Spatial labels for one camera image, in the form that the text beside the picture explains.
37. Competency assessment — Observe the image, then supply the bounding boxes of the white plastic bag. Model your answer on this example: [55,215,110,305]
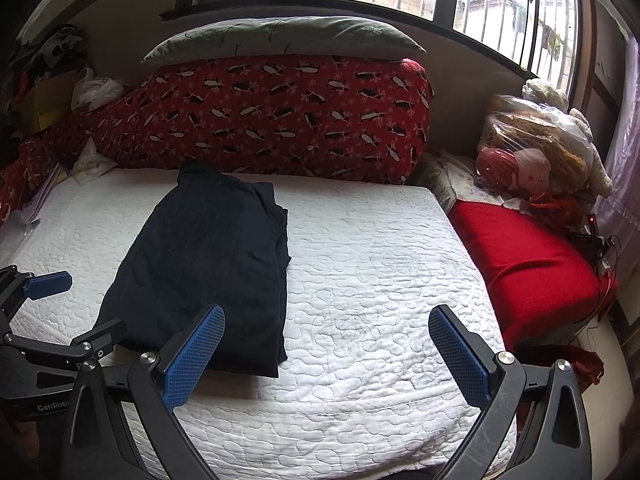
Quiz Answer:
[71,67,126,111]

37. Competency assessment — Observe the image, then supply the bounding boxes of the red printed blanket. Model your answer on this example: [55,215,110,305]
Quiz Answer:
[0,57,435,226]

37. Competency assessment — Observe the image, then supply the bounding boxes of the yellow cardboard box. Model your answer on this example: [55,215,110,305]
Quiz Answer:
[20,72,81,134]

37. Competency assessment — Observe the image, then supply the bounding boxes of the pink-faced plush doll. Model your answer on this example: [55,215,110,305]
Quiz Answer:
[475,147,553,199]

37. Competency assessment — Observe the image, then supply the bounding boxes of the dark navy pants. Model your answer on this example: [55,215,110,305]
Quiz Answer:
[95,160,292,378]

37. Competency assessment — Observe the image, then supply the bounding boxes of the floral white cloth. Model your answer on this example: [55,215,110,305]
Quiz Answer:
[414,150,482,207]

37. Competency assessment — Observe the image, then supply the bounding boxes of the tangle of cables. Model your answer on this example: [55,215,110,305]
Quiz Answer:
[570,215,622,322]

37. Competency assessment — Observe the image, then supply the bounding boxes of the pile of dark clothes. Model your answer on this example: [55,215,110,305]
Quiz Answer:
[9,25,92,92]

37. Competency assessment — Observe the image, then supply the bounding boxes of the pale green plush toy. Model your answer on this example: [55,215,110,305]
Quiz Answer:
[522,78,569,112]

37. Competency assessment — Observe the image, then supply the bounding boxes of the white quilted mattress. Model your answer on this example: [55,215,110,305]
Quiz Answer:
[10,167,518,480]

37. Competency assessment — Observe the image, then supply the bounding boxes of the plastic bag of plush toys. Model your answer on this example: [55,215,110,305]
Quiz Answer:
[475,95,596,201]

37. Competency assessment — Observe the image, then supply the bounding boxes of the crumpled white paper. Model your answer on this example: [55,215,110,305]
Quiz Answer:
[69,137,119,184]

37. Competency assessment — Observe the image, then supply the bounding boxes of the plain red cloth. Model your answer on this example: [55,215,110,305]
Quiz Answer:
[447,200,618,352]

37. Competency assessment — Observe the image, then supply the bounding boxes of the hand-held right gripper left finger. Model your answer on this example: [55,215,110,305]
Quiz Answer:
[69,304,227,480]

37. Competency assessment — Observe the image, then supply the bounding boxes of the stack of papers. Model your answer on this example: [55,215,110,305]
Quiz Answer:
[22,162,67,226]

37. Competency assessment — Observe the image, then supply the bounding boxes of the white plush toy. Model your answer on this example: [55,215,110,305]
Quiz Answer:
[570,107,614,199]

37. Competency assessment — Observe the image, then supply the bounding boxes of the grey-green pillow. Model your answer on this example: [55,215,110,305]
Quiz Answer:
[141,16,427,65]

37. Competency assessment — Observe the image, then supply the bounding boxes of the dark red cloth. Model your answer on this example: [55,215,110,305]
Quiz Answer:
[570,345,606,386]

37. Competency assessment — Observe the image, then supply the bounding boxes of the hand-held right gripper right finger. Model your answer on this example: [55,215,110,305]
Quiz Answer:
[427,304,588,480]

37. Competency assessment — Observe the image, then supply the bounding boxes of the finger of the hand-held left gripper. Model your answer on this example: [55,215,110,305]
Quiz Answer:
[0,317,129,364]
[0,266,74,321]

